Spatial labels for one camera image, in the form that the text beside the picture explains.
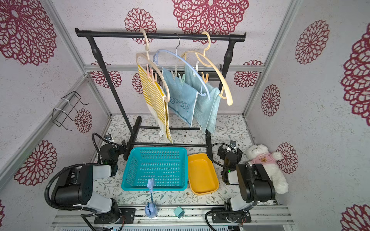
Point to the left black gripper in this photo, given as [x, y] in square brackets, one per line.
[122, 150]

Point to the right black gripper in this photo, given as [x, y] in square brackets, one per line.
[230, 158]

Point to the yellow striped towel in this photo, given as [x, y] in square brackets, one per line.
[154, 98]

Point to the cream plastic hanger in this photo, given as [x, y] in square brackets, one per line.
[147, 58]

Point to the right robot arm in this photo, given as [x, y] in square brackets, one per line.
[252, 179]

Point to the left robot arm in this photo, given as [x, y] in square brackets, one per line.
[72, 187]

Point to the beige plastic hanger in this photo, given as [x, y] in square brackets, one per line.
[203, 59]

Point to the light blue hanger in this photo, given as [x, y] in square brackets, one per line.
[185, 62]

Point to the white teddy bear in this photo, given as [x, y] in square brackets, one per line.
[259, 154]

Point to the yellow plastic tray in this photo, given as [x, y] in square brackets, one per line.
[201, 174]

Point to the teal plain towel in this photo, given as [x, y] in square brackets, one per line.
[205, 109]

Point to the teal plastic basket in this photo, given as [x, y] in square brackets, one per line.
[167, 166]

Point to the small teal cube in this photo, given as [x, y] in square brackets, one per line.
[179, 212]

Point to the blue hello towel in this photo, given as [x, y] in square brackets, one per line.
[182, 97]

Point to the orange clothespin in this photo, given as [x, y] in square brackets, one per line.
[205, 77]

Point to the green clothespin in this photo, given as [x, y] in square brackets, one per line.
[182, 78]

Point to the grey clothespin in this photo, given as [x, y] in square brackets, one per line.
[174, 74]

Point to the black clothes rack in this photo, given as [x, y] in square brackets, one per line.
[134, 130]

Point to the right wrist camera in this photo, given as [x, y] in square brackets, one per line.
[233, 144]

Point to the black wire wall rack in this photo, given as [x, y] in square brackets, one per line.
[69, 103]

